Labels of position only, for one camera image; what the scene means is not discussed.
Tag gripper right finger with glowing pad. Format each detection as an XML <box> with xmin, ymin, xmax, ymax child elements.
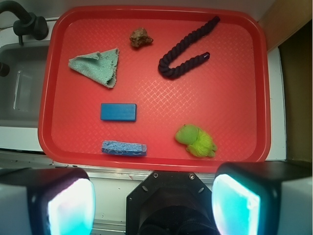
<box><xmin>212</xmin><ymin>161</ymin><xmax>313</xmax><ymax>235</ymax></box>

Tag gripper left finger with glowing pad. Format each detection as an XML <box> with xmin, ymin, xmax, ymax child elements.
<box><xmin>0</xmin><ymin>168</ymin><xmax>95</xmax><ymax>235</ymax></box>

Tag blue rolled cloth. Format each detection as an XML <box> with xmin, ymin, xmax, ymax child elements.
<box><xmin>101</xmin><ymin>141</ymin><xmax>147</xmax><ymax>157</ymax></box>

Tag light green folded cloth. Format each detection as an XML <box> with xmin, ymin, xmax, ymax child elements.
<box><xmin>68</xmin><ymin>48</ymin><xmax>119</xmax><ymax>89</ymax></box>

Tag green plush frog toy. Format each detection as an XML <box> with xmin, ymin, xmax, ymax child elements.
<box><xmin>175</xmin><ymin>124</ymin><xmax>218</xmax><ymax>158</ymax></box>

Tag blue rectangular block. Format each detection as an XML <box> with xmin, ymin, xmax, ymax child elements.
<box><xmin>100</xmin><ymin>103</ymin><xmax>137</xmax><ymax>121</ymax></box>

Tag grey sink basin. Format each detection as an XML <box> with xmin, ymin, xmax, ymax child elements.
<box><xmin>0</xmin><ymin>41</ymin><xmax>49</xmax><ymax>128</ymax></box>

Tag black faucet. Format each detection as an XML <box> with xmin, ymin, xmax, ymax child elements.
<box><xmin>0</xmin><ymin>0</ymin><xmax>49</xmax><ymax>46</ymax></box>

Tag brown rock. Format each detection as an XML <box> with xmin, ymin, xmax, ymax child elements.
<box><xmin>129</xmin><ymin>27</ymin><xmax>154</xmax><ymax>48</ymax></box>

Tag dark purple twisted rope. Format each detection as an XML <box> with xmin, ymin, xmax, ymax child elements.
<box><xmin>157</xmin><ymin>16</ymin><xmax>221</xmax><ymax>79</ymax></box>

